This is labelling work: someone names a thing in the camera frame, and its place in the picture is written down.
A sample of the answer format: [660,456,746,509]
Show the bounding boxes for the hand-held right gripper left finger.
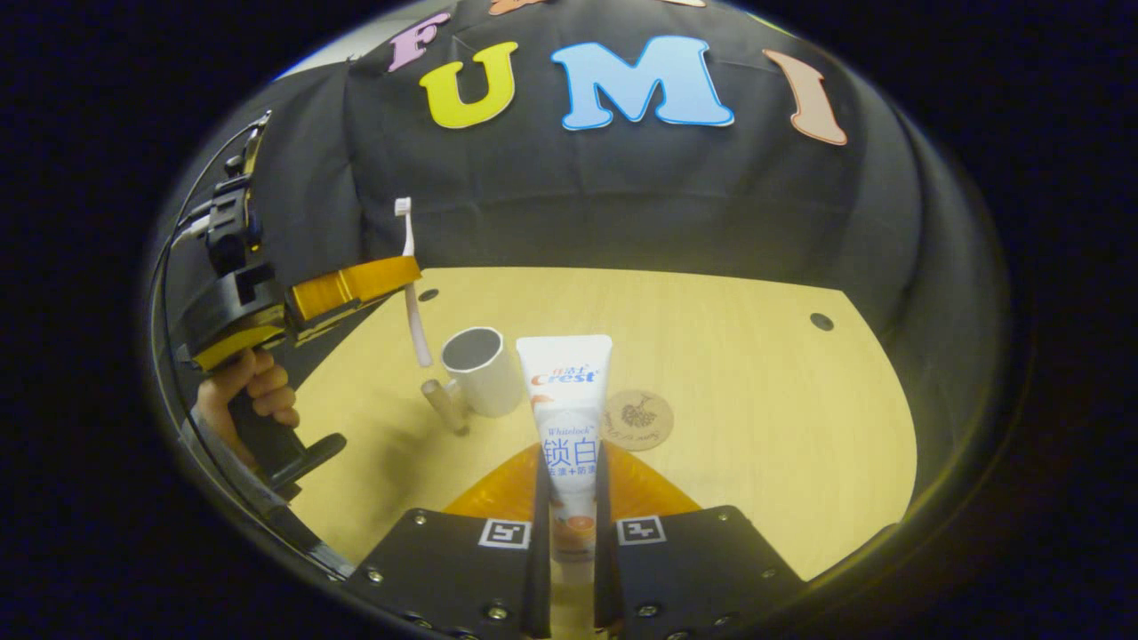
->
[342,442,552,640]

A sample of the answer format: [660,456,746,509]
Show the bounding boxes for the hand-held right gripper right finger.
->
[594,442,810,640]

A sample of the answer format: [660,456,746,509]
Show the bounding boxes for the white toothbrush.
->
[395,197,435,368]

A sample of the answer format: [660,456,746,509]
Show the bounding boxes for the round cork coaster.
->
[601,389,675,452]

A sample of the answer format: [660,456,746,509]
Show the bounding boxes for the white cup with wooden handle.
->
[421,326,527,436]

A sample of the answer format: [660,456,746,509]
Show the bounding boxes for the white toothpaste tube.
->
[516,334,614,565]

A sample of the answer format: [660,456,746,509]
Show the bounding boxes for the black backdrop cloth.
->
[164,0,1006,499]

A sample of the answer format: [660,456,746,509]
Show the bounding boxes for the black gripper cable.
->
[147,114,272,303]

